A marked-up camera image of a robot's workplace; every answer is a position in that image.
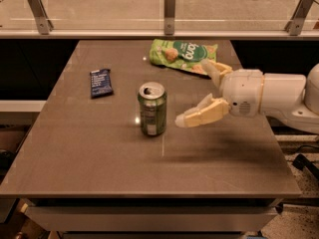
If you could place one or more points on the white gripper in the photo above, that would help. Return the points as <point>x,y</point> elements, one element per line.
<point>242,91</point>

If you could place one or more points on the green soda can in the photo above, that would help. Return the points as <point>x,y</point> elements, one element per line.
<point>152,100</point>

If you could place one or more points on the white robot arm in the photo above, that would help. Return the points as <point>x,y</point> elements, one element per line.
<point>291,99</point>

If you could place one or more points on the green snack bag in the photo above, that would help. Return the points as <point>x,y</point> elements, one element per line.
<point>181,55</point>

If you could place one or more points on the blue snack bar wrapper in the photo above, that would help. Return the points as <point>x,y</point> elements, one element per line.
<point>101,84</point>

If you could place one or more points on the glass barrier panel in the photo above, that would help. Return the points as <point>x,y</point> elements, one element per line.
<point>190,15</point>

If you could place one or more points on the right metal bracket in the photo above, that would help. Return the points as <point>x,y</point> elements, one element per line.
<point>295,25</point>

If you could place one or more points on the metal bracket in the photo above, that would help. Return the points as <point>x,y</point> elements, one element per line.
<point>295,25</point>
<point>169,17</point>
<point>43,23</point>

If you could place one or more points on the middle metal bracket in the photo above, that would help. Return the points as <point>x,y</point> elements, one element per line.
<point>169,17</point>

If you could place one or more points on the left metal bracket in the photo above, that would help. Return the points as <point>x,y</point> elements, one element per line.
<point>43,23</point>

